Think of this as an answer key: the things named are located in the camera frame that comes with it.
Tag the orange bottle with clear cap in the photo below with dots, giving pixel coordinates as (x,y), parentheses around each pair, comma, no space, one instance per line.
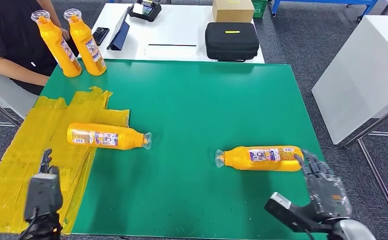
(55,41)
(127,139)
(237,159)
(84,41)

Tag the tablet with blue cover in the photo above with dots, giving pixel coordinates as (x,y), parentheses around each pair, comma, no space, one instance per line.
(120,35)

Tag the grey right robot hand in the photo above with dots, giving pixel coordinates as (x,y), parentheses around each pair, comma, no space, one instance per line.
(326,192)

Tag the white bench with metal leg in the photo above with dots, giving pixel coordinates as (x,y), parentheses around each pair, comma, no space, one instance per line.
(2,96)

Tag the thin black stick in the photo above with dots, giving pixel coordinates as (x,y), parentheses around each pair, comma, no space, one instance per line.
(172,45)

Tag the person's right forearm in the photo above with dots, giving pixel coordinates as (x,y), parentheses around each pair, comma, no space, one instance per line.
(12,71)

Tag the black zipper case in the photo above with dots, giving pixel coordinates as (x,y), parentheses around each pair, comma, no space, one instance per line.
(232,42)

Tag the person's left forearm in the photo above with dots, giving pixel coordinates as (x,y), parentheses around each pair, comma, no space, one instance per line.
(50,11)

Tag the brown cardboard box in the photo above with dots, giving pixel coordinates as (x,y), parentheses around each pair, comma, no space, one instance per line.
(233,11)

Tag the black handheld controller with screen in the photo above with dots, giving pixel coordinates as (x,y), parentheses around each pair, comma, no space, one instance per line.
(145,11)

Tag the green plastic crate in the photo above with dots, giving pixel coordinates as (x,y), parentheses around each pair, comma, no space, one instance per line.
(259,9)

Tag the yellow tape patch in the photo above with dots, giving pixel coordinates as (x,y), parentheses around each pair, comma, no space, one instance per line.
(25,139)

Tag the black smartphone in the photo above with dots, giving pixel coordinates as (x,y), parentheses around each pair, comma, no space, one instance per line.
(100,36)

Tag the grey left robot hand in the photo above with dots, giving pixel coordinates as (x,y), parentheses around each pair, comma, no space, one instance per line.
(46,165)

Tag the person's left hand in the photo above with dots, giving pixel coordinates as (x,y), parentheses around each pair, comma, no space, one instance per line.
(66,33)

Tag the person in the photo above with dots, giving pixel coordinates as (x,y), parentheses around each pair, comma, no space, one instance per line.
(2,33)

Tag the blue metal storage rack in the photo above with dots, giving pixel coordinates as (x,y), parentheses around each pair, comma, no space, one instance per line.
(323,2)

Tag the white side table, metal legs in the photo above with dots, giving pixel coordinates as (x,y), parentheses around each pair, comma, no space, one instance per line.
(363,71)

